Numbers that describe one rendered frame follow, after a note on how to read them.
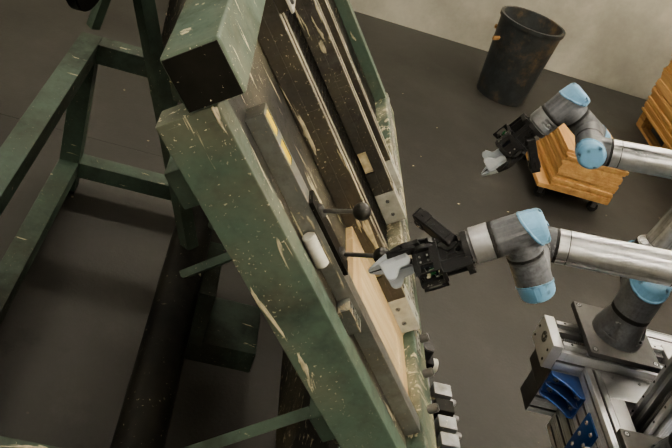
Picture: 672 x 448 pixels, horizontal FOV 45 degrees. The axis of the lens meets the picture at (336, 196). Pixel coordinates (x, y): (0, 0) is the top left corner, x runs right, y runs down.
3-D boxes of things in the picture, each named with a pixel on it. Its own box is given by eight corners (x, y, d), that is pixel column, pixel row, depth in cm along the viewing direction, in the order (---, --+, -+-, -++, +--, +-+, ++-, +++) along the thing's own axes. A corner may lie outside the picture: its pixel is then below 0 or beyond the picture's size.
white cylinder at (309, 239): (300, 242, 165) (315, 271, 169) (314, 237, 165) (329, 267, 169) (301, 233, 168) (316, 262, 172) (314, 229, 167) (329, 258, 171)
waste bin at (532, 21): (535, 117, 639) (572, 43, 606) (472, 98, 631) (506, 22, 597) (523, 88, 685) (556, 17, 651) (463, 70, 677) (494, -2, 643)
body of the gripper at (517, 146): (490, 135, 233) (523, 108, 229) (509, 153, 236) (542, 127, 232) (494, 148, 227) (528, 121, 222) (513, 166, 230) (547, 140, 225)
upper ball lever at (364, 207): (315, 223, 169) (369, 225, 161) (308, 209, 167) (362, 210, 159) (324, 212, 171) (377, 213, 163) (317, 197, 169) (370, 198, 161)
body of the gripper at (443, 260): (412, 276, 158) (471, 258, 155) (404, 240, 163) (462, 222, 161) (422, 294, 164) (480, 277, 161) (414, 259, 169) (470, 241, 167)
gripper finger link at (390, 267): (367, 284, 161) (411, 270, 159) (363, 259, 165) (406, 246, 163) (372, 291, 164) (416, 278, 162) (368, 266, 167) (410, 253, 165)
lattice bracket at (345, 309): (348, 336, 178) (361, 332, 178) (336, 313, 175) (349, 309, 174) (348, 323, 182) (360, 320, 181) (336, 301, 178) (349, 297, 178)
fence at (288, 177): (405, 436, 202) (420, 432, 201) (244, 120, 154) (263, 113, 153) (404, 420, 206) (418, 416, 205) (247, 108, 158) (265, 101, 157)
